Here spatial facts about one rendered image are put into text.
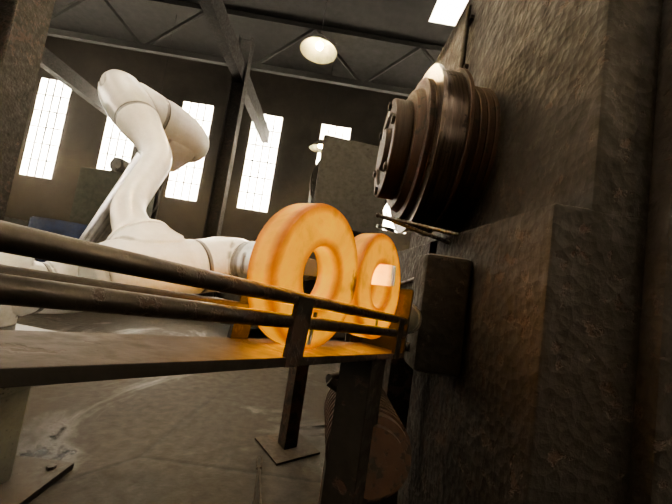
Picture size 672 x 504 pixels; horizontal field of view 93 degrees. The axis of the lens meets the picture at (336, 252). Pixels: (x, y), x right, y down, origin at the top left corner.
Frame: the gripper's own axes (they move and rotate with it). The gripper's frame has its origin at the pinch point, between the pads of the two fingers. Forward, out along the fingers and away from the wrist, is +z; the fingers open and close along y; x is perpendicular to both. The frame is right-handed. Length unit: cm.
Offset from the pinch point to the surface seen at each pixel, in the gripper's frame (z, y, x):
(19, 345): -0.2, 37.5, -7.0
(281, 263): 1.8, 22.0, -1.0
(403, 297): 2.4, -7.6, -3.0
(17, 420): -102, 8, -49
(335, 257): 1.7, 13.1, 0.8
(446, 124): 2.4, -26.0, 36.5
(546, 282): 22.0, -10.1, 1.3
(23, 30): -310, -9, 162
